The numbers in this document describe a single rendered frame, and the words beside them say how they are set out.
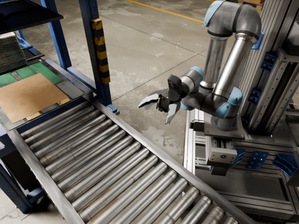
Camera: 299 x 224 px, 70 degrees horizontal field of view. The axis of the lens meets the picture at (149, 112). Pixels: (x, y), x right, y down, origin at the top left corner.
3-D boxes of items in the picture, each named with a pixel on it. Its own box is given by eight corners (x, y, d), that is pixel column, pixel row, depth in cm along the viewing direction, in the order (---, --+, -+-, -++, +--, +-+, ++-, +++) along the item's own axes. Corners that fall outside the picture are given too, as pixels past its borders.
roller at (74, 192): (143, 149, 122) (143, 143, 119) (68, 206, 97) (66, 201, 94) (137, 144, 125) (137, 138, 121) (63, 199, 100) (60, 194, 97)
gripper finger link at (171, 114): (171, 134, 74) (173, 115, 80) (175, 122, 70) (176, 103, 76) (163, 132, 74) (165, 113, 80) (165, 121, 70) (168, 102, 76)
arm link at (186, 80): (196, 81, 85) (178, 72, 88) (190, 86, 82) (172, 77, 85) (191, 95, 90) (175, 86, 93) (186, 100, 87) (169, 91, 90)
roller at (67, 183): (135, 142, 126) (135, 137, 122) (61, 197, 101) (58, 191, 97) (130, 138, 128) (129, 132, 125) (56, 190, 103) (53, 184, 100)
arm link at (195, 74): (204, 84, 97) (207, 67, 91) (192, 96, 90) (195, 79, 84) (188, 78, 100) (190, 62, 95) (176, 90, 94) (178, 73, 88)
